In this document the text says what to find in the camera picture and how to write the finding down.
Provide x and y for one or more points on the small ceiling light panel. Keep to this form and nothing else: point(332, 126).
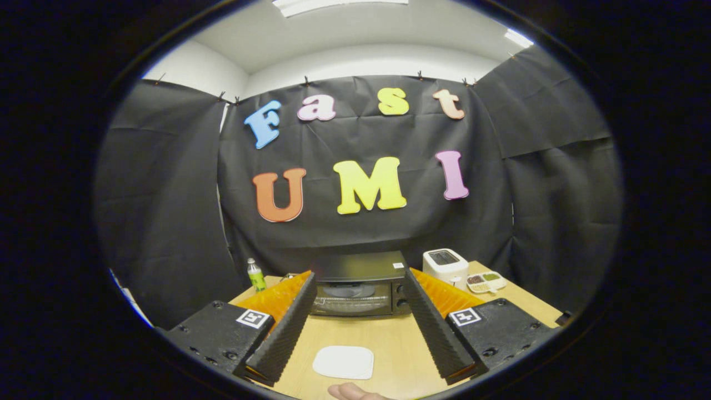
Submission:
point(518, 38)

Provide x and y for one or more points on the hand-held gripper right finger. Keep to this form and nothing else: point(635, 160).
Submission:
point(433, 333)

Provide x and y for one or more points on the white bread toaster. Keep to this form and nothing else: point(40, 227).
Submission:
point(444, 272)

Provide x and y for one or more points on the black toaster oven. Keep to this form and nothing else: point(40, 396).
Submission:
point(358, 266)

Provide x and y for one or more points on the long ceiling light panel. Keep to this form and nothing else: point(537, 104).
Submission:
point(333, 5)

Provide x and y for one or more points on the black backdrop cloth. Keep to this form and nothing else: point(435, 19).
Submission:
point(361, 233)

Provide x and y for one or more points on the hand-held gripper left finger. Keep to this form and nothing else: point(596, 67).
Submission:
point(283, 336)

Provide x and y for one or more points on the white square plate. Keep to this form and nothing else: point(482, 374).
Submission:
point(343, 362)

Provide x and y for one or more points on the white divided snack dish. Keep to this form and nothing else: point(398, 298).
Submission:
point(486, 282)

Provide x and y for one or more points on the green label plastic bottle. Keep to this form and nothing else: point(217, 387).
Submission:
point(256, 280)

